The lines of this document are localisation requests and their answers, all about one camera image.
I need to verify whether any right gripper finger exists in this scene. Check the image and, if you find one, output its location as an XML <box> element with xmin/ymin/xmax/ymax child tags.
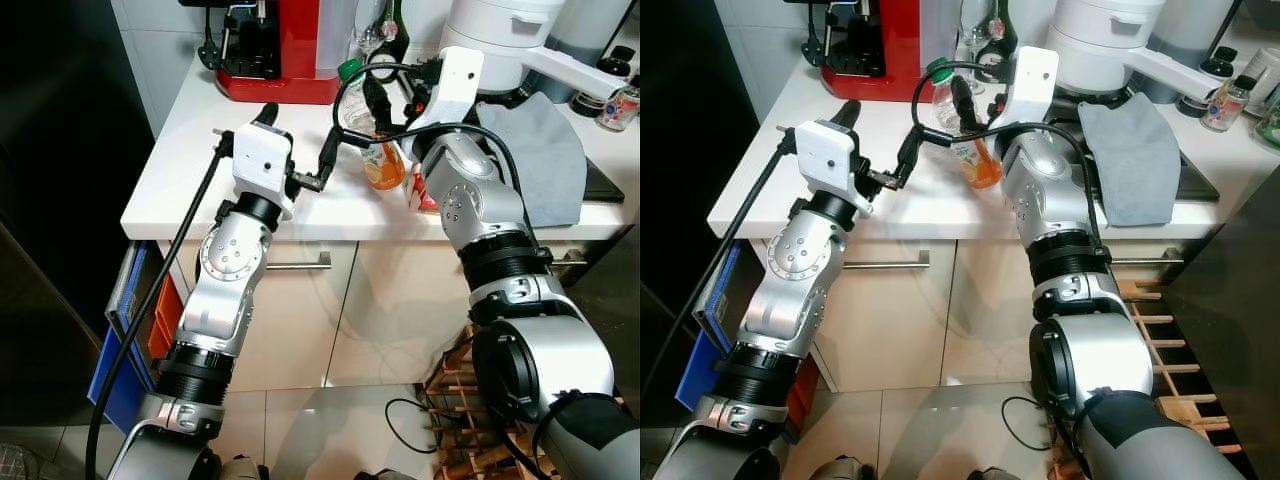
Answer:
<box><xmin>365</xmin><ymin>78</ymin><xmax>397</xmax><ymax>139</ymax></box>
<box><xmin>948</xmin><ymin>78</ymin><xmax>978</xmax><ymax>139</ymax></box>

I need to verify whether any green-capped orange juice bottle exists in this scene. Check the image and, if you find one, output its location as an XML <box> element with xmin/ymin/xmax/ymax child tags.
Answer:
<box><xmin>925</xmin><ymin>57</ymin><xmax>1004</xmax><ymax>191</ymax></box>
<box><xmin>335</xmin><ymin>58</ymin><xmax>409</xmax><ymax>191</ymax></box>

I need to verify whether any dark green wine bottle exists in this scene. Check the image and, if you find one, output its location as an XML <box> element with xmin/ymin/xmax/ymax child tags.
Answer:
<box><xmin>978</xmin><ymin>0</ymin><xmax>1019</xmax><ymax>71</ymax></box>
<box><xmin>375</xmin><ymin>0</ymin><xmax>411</xmax><ymax>69</ymax></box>

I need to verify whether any clear drinking glass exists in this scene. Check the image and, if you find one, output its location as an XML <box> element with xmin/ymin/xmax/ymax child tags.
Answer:
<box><xmin>350</xmin><ymin>0</ymin><xmax>386</xmax><ymax>61</ymax></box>
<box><xmin>958</xmin><ymin>0</ymin><xmax>991</xmax><ymax>61</ymax></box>

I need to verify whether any red coffee machine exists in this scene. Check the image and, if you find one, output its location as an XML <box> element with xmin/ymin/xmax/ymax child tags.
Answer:
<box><xmin>180</xmin><ymin>0</ymin><xmax>346</xmax><ymax>106</ymax></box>
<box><xmin>785</xmin><ymin>0</ymin><xmax>936</xmax><ymax>103</ymax></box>

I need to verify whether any white kitchen appliance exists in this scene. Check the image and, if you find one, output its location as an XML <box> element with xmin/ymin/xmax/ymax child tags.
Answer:
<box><xmin>440</xmin><ymin>0</ymin><xmax>629</xmax><ymax>101</ymax></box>
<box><xmin>1050</xmin><ymin>0</ymin><xmax>1231</xmax><ymax>101</ymax></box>

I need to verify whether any red snack packet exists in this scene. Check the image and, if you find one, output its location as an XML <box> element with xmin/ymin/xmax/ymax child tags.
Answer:
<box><xmin>410</xmin><ymin>172</ymin><xmax>441</xmax><ymax>213</ymax></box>

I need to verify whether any grey cloth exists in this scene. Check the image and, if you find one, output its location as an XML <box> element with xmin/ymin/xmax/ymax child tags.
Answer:
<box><xmin>1078</xmin><ymin>95</ymin><xmax>1183</xmax><ymax>227</ymax></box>
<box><xmin>475</xmin><ymin>92</ymin><xmax>588</xmax><ymax>227</ymax></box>

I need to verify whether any black glossy panel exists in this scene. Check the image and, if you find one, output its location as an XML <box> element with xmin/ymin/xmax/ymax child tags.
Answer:
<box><xmin>0</xmin><ymin>0</ymin><xmax>151</xmax><ymax>426</ymax></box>
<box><xmin>640</xmin><ymin>0</ymin><xmax>761</xmax><ymax>401</ymax></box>

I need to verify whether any grey metal pot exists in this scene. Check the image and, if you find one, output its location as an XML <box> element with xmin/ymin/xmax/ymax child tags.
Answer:
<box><xmin>1135</xmin><ymin>0</ymin><xmax>1246</xmax><ymax>106</ymax></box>
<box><xmin>552</xmin><ymin>0</ymin><xmax>641</xmax><ymax>79</ymax></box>

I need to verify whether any orange box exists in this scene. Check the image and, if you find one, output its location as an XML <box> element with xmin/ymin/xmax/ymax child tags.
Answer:
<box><xmin>148</xmin><ymin>272</ymin><xmax>186</xmax><ymax>361</ymax></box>
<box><xmin>785</xmin><ymin>345</ymin><xmax>823</xmax><ymax>433</ymax></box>

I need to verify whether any labelled spice jar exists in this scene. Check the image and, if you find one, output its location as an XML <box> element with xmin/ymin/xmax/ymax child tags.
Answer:
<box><xmin>598</xmin><ymin>85</ymin><xmax>641</xmax><ymax>133</ymax></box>
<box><xmin>1200</xmin><ymin>76</ymin><xmax>1251</xmax><ymax>133</ymax></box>

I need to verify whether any black induction hob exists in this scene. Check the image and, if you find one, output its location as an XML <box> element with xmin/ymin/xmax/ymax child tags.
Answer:
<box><xmin>583</xmin><ymin>155</ymin><xmax>626</xmax><ymax>204</ymax></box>
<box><xmin>1045</xmin><ymin>95</ymin><xmax>1223</xmax><ymax>203</ymax></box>

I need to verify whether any blue crate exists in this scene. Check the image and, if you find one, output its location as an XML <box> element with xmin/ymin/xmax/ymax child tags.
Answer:
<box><xmin>675</xmin><ymin>240</ymin><xmax>746</xmax><ymax>413</ymax></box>
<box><xmin>88</xmin><ymin>240</ymin><xmax>171</xmax><ymax>436</ymax></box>

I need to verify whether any wooden slatted rack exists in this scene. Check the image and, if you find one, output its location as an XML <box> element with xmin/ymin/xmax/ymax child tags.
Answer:
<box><xmin>1050</xmin><ymin>280</ymin><xmax>1241</xmax><ymax>480</ymax></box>
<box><xmin>420</xmin><ymin>325</ymin><xmax>546</xmax><ymax>480</ymax></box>

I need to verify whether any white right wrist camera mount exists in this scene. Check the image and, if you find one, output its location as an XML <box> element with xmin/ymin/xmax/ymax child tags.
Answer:
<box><xmin>985</xmin><ymin>47</ymin><xmax>1061</xmax><ymax>127</ymax></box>
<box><xmin>405</xmin><ymin>47</ymin><xmax>486</xmax><ymax>133</ymax></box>

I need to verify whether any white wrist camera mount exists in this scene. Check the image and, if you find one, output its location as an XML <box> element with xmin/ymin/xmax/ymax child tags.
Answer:
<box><xmin>985</xmin><ymin>47</ymin><xmax>1061</xmax><ymax>127</ymax></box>
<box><xmin>232</xmin><ymin>122</ymin><xmax>299</xmax><ymax>219</ymax></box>
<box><xmin>795</xmin><ymin>120</ymin><xmax>876</xmax><ymax>217</ymax></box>
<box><xmin>405</xmin><ymin>47</ymin><xmax>486</xmax><ymax>133</ymax></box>

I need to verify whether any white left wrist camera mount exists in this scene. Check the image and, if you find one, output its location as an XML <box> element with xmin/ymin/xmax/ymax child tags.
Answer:
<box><xmin>232</xmin><ymin>122</ymin><xmax>299</xmax><ymax>219</ymax></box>
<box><xmin>795</xmin><ymin>120</ymin><xmax>876</xmax><ymax>217</ymax></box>

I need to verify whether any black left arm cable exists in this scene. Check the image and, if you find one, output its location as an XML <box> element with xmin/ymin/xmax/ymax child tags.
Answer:
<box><xmin>85</xmin><ymin>130</ymin><xmax>233</xmax><ymax>480</ymax></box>
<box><xmin>640</xmin><ymin>130</ymin><xmax>798</xmax><ymax>401</ymax></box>

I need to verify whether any thin black floor cable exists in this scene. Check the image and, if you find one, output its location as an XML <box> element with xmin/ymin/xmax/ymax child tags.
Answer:
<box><xmin>1000</xmin><ymin>395</ymin><xmax>1051</xmax><ymax>451</ymax></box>
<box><xmin>385</xmin><ymin>398</ymin><xmax>441</xmax><ymax>456</ymax></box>

